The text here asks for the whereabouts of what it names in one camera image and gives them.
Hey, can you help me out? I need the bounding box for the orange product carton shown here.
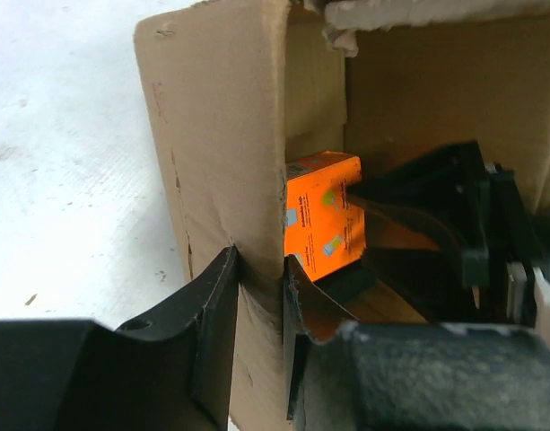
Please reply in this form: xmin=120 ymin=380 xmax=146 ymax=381
xmin=284 ymin=151 xmax=366 ymax=281

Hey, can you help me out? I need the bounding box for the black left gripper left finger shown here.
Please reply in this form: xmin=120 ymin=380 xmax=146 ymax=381
xmin=0 ymin=247 xmax=239 ymax=430

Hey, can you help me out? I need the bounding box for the brown cardboard express box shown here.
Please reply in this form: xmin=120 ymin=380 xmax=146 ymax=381
xmin=134 ymin=1 xmax=550 ymax=430

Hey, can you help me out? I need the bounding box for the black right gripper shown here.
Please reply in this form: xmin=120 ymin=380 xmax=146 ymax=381
xmin=346 ymin=140 xmax=550 ymax=326

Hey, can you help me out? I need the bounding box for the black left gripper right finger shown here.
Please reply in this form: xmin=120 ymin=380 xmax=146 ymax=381
xmin=283 ymin=256 xmax=550 ymax=430

